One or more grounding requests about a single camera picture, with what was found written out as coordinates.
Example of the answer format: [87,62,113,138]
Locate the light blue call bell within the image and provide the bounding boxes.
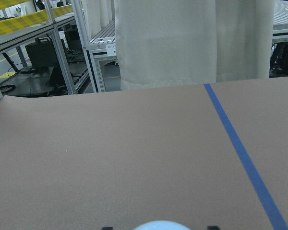
[134,220,190,230]

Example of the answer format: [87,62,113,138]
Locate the brown table mat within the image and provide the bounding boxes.
[0,77,288,230]

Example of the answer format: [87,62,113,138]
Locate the white curtain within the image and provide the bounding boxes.
[81,0,275,91]

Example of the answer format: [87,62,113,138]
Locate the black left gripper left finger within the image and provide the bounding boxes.
[101,226,113,230]

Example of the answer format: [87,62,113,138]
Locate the aluminium workbench frame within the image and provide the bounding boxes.
[0,0,117,101]

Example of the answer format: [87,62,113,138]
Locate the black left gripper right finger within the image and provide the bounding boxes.
[207,226,218,230]

